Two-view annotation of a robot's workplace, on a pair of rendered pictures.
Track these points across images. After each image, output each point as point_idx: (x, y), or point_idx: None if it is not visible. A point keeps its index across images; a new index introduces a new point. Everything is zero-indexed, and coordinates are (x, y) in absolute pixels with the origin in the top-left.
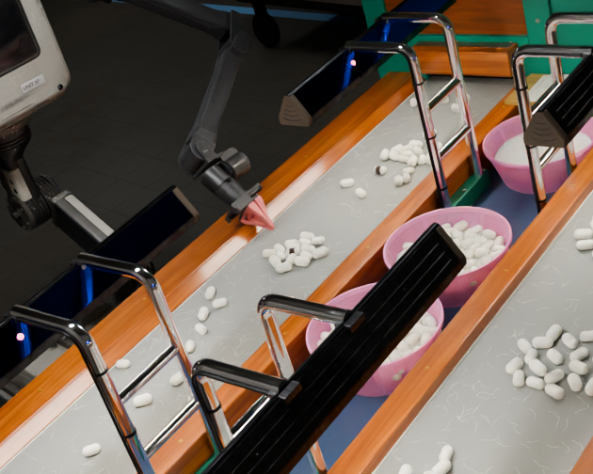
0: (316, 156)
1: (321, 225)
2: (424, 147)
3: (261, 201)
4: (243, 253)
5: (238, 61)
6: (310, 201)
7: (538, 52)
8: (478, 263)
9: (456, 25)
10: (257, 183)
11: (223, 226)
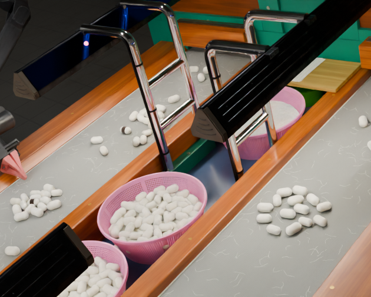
0: (80, 114)
1: (65, 177)
2: (167, 111)
3: (16, 155)
4: None
5: (17, 31)
6: (64, 154)
7: (224, 47)
8: (175, 227)
9: (208, 7)
10: (15, 139)
11: None
